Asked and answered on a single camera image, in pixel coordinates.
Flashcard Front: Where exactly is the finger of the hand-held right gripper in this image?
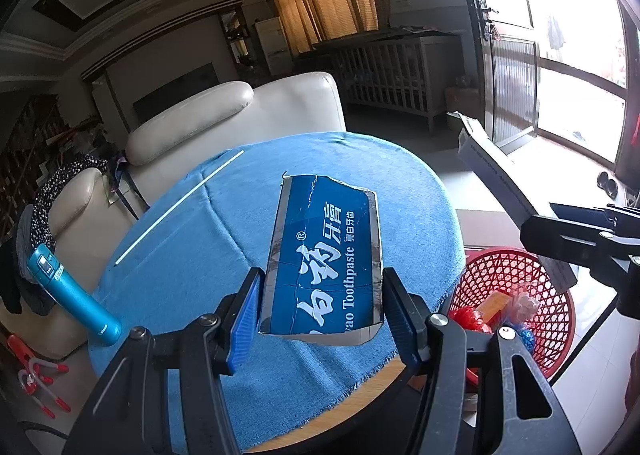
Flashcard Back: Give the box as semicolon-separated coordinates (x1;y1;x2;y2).
550;202;609;224
520;215;629;269

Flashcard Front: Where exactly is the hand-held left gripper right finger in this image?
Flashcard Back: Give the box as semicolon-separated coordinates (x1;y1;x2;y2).
382;267;583;455

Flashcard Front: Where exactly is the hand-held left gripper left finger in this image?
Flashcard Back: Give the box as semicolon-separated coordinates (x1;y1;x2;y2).
62;267;266;455

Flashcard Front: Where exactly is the red plastic bag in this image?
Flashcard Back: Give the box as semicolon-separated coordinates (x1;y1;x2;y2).
449;306;493;336

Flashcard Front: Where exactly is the clear plastic bag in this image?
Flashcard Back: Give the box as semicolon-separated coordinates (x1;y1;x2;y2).
502;291;542;331

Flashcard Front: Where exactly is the orange cardboard box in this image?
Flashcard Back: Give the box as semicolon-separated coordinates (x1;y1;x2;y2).
477;291;516;331

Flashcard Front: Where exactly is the long white box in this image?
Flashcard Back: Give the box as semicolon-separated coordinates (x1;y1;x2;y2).
446;111;580;292

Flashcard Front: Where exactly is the red plastic mesh basket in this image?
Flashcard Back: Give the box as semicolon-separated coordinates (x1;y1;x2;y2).
447;246;577;381

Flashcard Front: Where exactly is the blue toothpaste box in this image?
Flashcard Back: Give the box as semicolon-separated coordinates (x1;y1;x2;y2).
259;173;385;347

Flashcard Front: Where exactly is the large brown cardboard box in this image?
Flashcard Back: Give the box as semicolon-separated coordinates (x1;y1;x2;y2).
456;208;526;251

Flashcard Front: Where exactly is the blue tablecloth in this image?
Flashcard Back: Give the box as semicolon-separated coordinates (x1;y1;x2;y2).
89;132;462;453

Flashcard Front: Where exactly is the thin white stick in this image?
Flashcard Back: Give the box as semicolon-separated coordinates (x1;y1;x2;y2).
115;150;245;266

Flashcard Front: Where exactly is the brown entrance door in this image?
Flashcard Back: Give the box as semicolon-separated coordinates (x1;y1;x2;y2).
452;0;541;156

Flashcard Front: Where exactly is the small brown cardboard box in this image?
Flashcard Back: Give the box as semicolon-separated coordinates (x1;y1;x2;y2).
445;85;483;116

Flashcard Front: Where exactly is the teal thermos bottle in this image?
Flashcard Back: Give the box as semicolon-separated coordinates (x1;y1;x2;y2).
27;243;122;342

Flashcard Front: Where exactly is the dark grey garment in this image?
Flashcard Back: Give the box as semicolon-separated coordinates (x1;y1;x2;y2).
20;275;56;317

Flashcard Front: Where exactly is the cream leather sofa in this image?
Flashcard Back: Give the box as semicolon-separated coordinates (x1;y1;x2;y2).
15;72;347;361

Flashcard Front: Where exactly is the grey wooden crib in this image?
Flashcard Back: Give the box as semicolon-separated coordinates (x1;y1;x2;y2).
312;28;463;136

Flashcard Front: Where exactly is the black white floral garment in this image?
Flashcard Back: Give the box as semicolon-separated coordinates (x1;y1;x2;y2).
30;154;108;248

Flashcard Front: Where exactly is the grey blue garment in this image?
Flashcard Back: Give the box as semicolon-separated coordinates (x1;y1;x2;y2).
15;208;36;281

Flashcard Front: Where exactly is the black television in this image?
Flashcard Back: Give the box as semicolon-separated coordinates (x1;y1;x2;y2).
132;62;217;123

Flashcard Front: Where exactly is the wooden staircase railing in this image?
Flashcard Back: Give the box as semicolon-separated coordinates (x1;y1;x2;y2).
0;94;108;196

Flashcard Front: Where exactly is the white standing air conditioner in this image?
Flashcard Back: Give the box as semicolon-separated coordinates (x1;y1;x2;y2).
254;18;292;77

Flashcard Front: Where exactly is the dark display cabinet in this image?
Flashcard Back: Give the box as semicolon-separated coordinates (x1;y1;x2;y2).
218;5;261;81

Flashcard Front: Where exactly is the pink bag with dark straps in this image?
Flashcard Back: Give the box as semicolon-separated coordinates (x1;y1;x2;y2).
102;151;151;222

